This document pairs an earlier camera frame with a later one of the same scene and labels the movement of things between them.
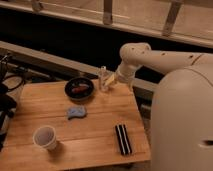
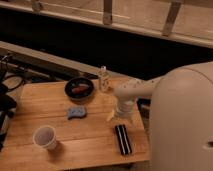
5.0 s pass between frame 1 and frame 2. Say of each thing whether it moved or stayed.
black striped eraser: stayed
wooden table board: stayed
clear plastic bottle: stayed
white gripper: moved
